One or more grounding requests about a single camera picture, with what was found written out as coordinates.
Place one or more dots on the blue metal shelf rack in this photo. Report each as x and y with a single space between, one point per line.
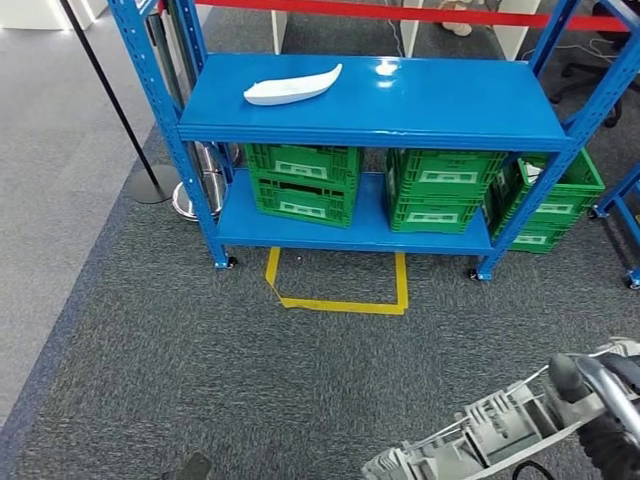
375 99
620 187

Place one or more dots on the green plastic crate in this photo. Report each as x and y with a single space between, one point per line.
575 192
435 199
265 199

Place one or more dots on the white curved plastic part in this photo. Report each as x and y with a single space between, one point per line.
290 89

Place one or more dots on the red barrier belt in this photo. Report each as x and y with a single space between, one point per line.
400 13

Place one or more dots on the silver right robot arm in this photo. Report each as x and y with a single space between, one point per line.
615 450

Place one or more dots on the small white part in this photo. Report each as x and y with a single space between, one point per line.
532 172

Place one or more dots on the silver wheel hubcap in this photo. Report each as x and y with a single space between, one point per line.
500 424

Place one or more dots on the chrome barrier stanchion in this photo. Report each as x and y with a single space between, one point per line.
223 159
200 199

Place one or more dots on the yellow tape square outline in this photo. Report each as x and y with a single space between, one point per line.
345 306

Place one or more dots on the black office chair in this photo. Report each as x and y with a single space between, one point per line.
612 112

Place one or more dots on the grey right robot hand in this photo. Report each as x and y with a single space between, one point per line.
600 384

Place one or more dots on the person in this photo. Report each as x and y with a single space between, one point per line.
457 29

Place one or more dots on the white plinth with light strip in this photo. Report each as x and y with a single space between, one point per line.
30 13

